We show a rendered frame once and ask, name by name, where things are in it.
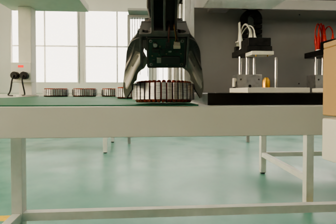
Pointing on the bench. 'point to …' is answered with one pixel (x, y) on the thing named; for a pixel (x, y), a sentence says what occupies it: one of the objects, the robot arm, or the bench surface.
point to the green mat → (96, 101)
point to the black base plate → (260, 98)
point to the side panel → (171, 74)
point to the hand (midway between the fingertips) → (163, 94)
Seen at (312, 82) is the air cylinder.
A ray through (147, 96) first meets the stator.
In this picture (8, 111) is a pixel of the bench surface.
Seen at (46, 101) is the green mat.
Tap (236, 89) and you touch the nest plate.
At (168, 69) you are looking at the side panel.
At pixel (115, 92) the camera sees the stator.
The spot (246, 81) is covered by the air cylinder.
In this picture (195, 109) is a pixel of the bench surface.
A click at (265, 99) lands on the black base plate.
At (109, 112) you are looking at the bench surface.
